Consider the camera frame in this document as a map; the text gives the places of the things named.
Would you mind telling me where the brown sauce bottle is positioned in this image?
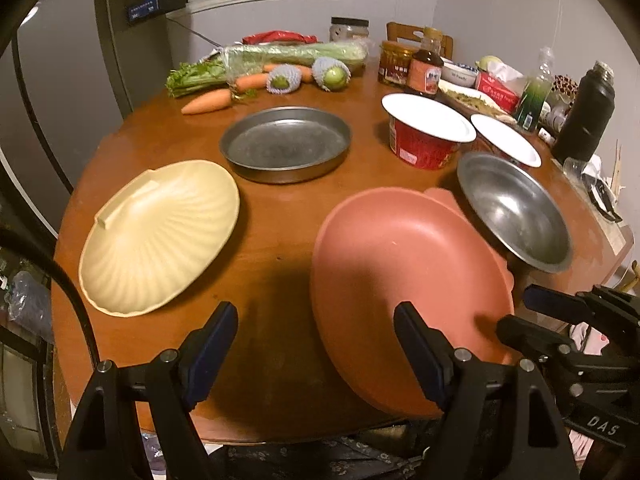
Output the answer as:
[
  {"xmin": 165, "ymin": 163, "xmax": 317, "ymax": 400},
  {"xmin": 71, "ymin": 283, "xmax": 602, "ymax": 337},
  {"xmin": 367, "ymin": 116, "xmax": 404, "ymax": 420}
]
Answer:
[{"xmin": 406, "ymin": 27, "xmax": 444, "ymax": 99}]

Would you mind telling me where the white dish with pickles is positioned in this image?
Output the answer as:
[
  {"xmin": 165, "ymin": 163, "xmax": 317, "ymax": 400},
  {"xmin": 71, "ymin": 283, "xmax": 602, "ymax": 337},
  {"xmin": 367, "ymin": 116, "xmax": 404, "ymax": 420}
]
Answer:
[{"xmin": 438, "ymin": 80, "xmax": 516, "ymax": 125}]

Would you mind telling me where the green liquid plastic bottle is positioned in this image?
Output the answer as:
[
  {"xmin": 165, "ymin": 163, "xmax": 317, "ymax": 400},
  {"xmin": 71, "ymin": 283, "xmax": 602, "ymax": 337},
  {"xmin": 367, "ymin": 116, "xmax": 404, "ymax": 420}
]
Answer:
[{"xmin": 514, "ymin": 47, "xmax": 554, "ymax": 132}]

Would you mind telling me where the black thermos flask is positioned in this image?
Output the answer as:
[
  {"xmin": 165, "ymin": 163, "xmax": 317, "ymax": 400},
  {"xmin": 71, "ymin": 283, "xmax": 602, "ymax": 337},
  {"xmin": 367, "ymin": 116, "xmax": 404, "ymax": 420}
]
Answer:
[{"xmin": 551, "ymin": 61, "xmax": 615, "ymax": 165}]

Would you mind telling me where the carrot middle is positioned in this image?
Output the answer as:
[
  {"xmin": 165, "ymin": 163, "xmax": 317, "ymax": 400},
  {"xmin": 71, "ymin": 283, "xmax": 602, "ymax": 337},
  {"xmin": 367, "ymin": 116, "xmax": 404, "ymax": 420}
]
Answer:
[{"xmin": 234, "ymin": 73, "xmax": 269, "ymax": 93}]

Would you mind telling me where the large steel bowl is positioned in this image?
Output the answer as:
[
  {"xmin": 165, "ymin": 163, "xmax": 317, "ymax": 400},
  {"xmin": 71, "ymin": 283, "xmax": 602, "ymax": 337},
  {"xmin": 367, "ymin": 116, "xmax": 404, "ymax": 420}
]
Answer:
[{"xmin": 457, "ymin": 152, "xmax": 573, "ymax": 274}]

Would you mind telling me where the round metal pan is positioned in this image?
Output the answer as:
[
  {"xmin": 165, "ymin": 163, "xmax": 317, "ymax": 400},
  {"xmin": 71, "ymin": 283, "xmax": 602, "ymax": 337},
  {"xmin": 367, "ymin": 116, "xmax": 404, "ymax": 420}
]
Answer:
[{"xmin": 219, "ymin": 106, "xmax": 352, "ymax": 184}]

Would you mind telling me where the green fruit foam net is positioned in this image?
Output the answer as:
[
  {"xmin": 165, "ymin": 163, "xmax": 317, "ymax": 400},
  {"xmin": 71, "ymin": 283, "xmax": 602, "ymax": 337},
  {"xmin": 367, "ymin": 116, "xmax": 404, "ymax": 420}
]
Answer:
[
  {"xmin": 266, "ymin": 64, "xmax": 303, "ymax": 94},
  {"xmin": 311, "ymin": 56, "xmax": 352, "ymax": 92}
]

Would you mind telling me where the celery in plastic bag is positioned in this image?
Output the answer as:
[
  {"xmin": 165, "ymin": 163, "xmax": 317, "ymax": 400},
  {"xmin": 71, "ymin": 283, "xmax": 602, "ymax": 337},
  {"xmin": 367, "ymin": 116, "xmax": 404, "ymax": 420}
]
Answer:
[{"xmin": 165, "ymin": 39, "xmax": 369, "ymax": 98}]

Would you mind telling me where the plastic jar black lid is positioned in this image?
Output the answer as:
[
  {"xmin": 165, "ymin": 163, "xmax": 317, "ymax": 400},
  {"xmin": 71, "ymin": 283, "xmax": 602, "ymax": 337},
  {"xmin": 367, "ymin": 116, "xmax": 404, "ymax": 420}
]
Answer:
[{"xmin": 329, "ymin": 16, "xmax": 369, "ymax": 41}]

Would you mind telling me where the chili sauce glass jar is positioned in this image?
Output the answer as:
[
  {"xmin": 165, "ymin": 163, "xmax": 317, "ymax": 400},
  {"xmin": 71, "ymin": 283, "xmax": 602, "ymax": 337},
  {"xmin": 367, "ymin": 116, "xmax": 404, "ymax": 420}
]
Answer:
[{"xmin": 378, "ymin": 40, "xmax": 418, "ymax": 87}]

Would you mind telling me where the red white enamel bowl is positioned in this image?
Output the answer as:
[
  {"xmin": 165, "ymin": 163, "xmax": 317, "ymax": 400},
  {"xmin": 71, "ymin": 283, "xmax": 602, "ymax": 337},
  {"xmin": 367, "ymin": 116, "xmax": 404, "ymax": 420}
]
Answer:
[
  {"xmin": 471, "ymin": 114, "xmax": 541, "ymax": 168},
  {"xmin": 381, "ymin": 93, "xmax": 476, "ymax": 170}
]

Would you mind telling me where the green fruit foam net left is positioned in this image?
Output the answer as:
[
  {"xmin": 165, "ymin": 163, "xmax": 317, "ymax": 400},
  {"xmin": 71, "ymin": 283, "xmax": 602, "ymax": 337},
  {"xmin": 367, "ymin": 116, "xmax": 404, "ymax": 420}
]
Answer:
[{"xmin": 266, "ymin": 64, "xmax": 303, "ymax": 94}]

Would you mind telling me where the red tissue pack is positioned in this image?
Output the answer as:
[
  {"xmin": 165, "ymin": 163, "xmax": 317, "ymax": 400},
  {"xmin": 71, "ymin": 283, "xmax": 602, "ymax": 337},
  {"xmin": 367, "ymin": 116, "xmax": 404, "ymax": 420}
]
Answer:
[{"xmin": 475, "ymin": 55, "xmax": 527, "ymax": 114}]

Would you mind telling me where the cream shell-shaped plate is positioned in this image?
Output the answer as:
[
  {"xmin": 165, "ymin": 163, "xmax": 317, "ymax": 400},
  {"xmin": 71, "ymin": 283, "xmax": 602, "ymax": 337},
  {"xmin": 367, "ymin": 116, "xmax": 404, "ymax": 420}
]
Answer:
[{"xmin": 78, "ymin": 159, "xmax": 241, "ymax": 318}]

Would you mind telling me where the red snack bag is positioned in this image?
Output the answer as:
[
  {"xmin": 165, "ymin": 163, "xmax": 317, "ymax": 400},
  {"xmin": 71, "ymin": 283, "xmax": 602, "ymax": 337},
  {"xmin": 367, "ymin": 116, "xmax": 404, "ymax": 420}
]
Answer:
[{"xmin": 242, "ymin": 29, "xmax": 318, "ymax": 44}]

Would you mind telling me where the small white ceramic bowl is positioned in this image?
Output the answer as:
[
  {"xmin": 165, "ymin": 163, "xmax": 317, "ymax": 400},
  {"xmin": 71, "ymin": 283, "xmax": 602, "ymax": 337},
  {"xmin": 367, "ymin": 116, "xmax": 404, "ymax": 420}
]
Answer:
[{"xmin": 442, "ymin": 61, "xmax": 478, "ymax": 88}]

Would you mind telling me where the pink plastic plate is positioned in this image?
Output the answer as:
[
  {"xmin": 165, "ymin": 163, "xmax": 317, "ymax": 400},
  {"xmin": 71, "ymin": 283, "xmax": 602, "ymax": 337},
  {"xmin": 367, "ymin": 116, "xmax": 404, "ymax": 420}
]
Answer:
[{"xmin": 310, "ymin": 188, "xmax": 514, "ymax": 418}]

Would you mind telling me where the blue box on shelf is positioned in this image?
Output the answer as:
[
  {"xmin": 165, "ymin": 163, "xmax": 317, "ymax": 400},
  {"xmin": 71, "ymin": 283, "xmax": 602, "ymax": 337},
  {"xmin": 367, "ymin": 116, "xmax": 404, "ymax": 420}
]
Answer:
[{"xmin": 126, "ymin": 0, "xmax": 160, "ymax": 24}]

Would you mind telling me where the grey refrigerator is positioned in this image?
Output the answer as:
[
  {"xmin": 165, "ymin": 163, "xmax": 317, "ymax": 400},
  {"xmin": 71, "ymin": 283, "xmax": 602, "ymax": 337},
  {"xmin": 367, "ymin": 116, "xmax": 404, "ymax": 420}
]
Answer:
[{"xmin": 1, "ymin": 0, "xmax": 122, "ymax": 235}]

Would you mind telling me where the carrot behind fruit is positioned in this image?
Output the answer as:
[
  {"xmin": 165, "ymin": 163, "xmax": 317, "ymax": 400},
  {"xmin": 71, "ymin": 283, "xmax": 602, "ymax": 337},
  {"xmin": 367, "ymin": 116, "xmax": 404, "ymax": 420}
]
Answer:
[{"xmin": 262, "ymin": 64, "xmax": 314, "ymax": 84}]

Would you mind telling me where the green fruit foam net right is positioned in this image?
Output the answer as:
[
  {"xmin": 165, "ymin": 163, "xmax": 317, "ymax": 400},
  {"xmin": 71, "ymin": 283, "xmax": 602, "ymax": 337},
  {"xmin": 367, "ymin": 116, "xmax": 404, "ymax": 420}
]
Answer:
[{"xmin": 311, "ymin": 56, "xmax": 352, "ymax": 92}]

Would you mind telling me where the wooden chair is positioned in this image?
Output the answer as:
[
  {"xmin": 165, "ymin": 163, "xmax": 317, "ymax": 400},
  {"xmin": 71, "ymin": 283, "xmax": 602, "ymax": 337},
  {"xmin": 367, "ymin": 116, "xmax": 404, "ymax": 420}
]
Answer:
[{"xmin": 386, "ymin": 22, "xmax": 454, "ymax": 60}]

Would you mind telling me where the carrot front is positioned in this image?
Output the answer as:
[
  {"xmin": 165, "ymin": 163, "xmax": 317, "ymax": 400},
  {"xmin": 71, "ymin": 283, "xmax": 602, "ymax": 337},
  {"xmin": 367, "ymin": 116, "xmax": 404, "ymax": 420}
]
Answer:
[{"xmin": 181, "ymin": 88, "xmax": 240, "ymax": 115}]

